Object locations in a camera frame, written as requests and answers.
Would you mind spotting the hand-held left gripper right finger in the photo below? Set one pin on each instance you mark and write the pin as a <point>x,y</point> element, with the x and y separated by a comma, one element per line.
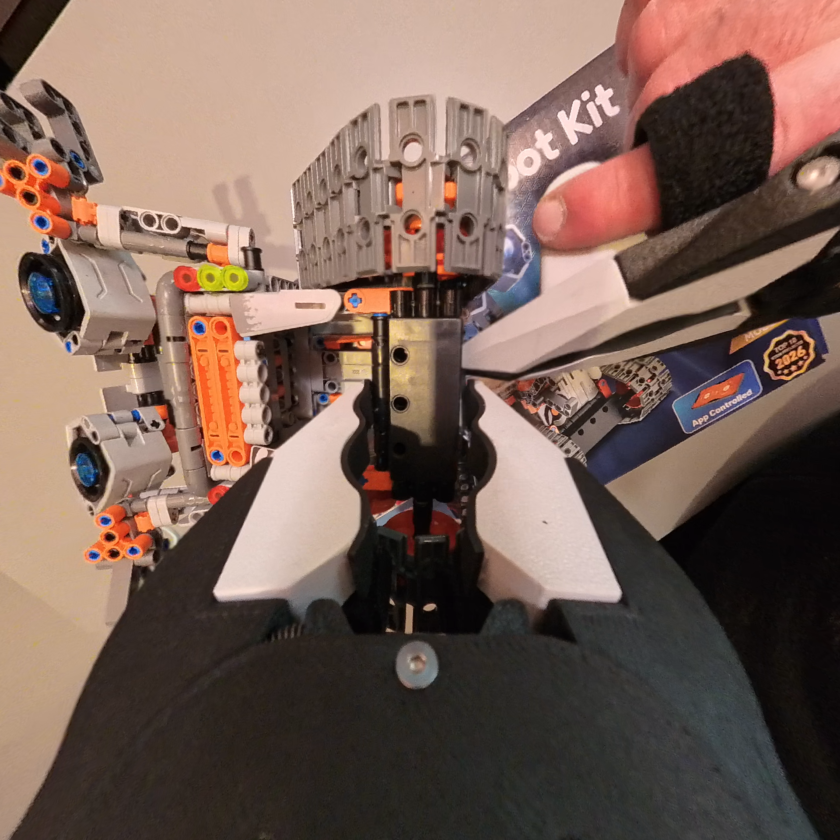
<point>551,531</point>

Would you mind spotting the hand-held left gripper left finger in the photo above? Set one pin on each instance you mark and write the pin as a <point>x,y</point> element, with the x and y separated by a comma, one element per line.
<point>289,525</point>

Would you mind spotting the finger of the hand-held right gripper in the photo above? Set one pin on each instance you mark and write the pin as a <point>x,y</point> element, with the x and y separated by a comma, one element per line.
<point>577,321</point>

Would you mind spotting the orange grey tracked brick robot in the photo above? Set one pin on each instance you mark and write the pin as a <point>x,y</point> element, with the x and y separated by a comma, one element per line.
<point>216,367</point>

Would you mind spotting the white desk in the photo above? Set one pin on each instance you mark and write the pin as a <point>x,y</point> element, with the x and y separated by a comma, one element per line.
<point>197,65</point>

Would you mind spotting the person's right hand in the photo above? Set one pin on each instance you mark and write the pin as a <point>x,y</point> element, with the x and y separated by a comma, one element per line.
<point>689,33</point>

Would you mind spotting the blue robot kit box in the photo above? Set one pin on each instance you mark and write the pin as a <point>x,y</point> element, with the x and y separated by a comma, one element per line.
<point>689,407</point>

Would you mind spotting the person's black clothing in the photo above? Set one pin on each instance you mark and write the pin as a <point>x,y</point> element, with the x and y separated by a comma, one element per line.
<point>774,623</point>

